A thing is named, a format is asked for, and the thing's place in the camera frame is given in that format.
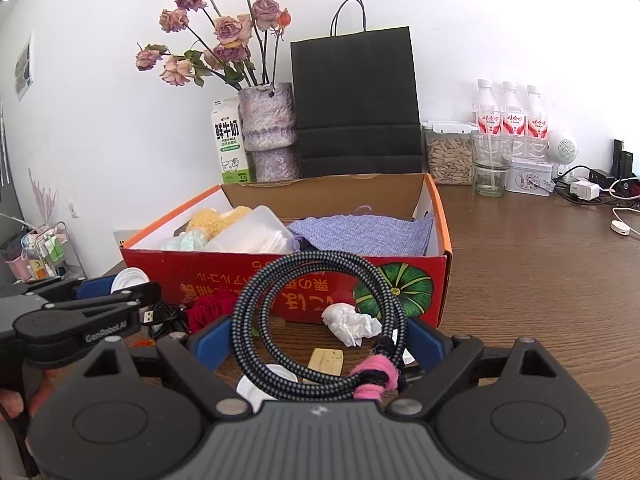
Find white power adapter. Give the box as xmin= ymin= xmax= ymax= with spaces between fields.
xmin=570 ymin=180 xmax=601 ymax=203

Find black usb cable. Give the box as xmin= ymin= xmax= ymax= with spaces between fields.
xmin=140 ymin=305 xmax=191 ymax=339

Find white printed tin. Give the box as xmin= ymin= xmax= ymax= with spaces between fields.
xmin=505 ymin=157 xmax=556 ymax=196

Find braided black and white cable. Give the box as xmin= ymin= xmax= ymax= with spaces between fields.
xmin=232 ymin=251 xmax=411 ymax=402

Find white round speaker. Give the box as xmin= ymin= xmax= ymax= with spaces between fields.
xmin=546 ymin=129 xmax=580 ymax=165

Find black upright device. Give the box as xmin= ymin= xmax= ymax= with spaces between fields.
xmin=612 ymin=138 xmax=635 ymax=181

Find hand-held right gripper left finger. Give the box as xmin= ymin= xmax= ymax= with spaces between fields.
xmin=82 ymin=316 xmax=253 ymax=420

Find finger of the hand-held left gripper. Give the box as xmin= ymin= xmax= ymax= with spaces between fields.
xmin=24 ymin=277 xmax=120 ymax=303
xmin=74 ymin=282 xmax=162 ymax=312

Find person's left hand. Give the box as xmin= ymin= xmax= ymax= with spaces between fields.
xmin=0 ymin=374 xmax=54 ymax=424

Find red printed cardboard box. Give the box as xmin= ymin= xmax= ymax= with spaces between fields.
xmin=120 ymin=172 xmax=454 ymax=327

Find crumpled white tissue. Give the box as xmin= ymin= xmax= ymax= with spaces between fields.
xmin=321 ymin=302 xmax=384 ymax=348

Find metal storage rack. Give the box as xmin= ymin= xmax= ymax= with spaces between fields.
xmin=0 ymin=220 xmax=84 ymax=284

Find white plastic lid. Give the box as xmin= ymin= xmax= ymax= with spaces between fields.
xmin=111 ymin=268 xmax=151 ymax=294
xmin=236 ymin=364 xmax=302 ymax=404

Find clear plastic container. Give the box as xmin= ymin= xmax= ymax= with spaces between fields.
xmin=202 ymin=205 xmax=296 ymax=255

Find clear jar of seeds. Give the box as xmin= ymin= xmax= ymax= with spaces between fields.
xmin=421 ymin=121 xmax=475 ymax=186

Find clear drinking glass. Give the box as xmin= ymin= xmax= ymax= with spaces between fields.
xmin=470 ymin=132 xmax=515 ymax=198

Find black paper bag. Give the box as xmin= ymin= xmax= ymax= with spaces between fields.
xmin=290 ymin=0 xmax=424 ymax=180

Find dark red cloth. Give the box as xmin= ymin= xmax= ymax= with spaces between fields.
xmin=187 ymin=292 xmax=239 ymax=334

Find wall poster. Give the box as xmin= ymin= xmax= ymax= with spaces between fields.
xmin=14 ymin=34 xmax=35 ymax=102

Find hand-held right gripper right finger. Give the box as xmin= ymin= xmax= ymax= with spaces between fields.
xmin=387 ymin=317 xmax=569 ymax=420

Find tan rectangular block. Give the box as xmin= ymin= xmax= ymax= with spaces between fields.
xmin=308 ymin=347 xmax=345 ymax=374

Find purple fabric pouch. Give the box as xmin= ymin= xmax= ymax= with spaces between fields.
xmin=287 ymin=204 xmax=435 ymax=257

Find green plastic bag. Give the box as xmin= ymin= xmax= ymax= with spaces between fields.
xmin=160 ymin=230 xmax=211 ymax=253

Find white and tan plush toy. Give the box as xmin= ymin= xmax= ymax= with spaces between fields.
xmin=186 ymin=206 xmax=252 ymax=242

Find white cable with puck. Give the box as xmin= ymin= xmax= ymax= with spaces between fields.
xmin=610 ymin=205 xmax=640 ymax=236

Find dried pink roses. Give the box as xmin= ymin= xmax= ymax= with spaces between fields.
xmin=136 ymin=0 xmax=292 ymax=92

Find mottled purple vase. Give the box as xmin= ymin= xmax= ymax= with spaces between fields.
xmin=237 ymin=82 xmax=301 ymax=184

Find green and white milk carton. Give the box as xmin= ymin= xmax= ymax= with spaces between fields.
xmin=209 ymin=97 xmax=251 ymax=185

